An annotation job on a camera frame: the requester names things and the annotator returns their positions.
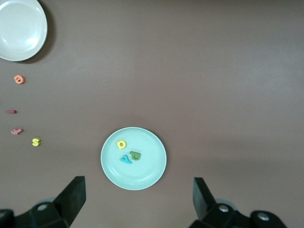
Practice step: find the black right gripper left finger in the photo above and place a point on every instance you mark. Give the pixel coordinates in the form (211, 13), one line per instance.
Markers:
(69, 204)

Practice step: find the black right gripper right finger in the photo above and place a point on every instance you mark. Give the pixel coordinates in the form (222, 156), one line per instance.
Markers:
(204, 204)

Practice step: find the teal foam letter y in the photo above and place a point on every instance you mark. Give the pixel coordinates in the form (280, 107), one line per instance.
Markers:
(126, 160)

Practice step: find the green foam letter d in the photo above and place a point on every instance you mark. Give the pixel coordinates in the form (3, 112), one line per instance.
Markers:
(132, 152)

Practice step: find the yellow foam letter d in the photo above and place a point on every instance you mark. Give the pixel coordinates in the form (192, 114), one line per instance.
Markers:
(125, 144)

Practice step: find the green plate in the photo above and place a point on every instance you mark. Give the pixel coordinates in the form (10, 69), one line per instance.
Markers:
(142, 175)

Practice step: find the yellow foam letter s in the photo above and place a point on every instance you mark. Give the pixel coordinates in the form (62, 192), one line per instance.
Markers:
(36, 142)

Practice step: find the pink foam letter f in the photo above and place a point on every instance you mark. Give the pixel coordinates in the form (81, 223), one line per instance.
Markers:
(15, 132)

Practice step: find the red foam letter i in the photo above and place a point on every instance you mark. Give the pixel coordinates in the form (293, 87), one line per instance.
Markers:
(10, 111)

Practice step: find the orange foam letter e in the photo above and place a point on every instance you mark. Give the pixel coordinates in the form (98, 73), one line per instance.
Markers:
(22, 80)

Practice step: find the cream plate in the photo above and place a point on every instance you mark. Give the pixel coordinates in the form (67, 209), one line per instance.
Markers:
(19, 31)

